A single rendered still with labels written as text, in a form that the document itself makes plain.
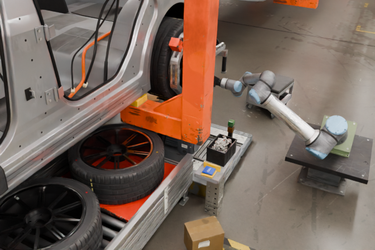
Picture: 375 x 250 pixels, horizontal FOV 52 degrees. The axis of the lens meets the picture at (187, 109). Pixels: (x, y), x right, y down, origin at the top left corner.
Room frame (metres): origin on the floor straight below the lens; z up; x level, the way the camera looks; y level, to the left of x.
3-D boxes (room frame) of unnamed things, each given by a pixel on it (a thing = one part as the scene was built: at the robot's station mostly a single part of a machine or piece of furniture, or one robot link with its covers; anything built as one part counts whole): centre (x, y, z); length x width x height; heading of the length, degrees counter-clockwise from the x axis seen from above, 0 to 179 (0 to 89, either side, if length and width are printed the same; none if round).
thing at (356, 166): (2.56, -1.17, 0.15); 0.60 x 0.60 x 0.30; 65
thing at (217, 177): (2.15, -0.23, 0.44); 0.43 x 0.17 x 0.03; 154
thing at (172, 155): (2.61, 0.10, 0.26); 0.42 x 0.18 x 0.35; 64
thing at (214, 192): (2.12, -0.22, 0.21); 0.10 x 0.10 x 0.42; 64
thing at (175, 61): (2.91, -0.01, 0.85); 0.54 x 0.07 x 0.54; 154
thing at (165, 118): (2.46, 0.24, 0.69); 0.52 x 0.17 x 0.35; 64
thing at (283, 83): (3.72, -0.88, 0.17); 0.43 x 0.36 x 0.34; 144
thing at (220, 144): (2.19, -0.25, 0.51); 0.20 x 0.14 x 0.13; 151
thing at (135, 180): (2.19, 0.48, 0.39); 0.66 x 0.66 x 0.24
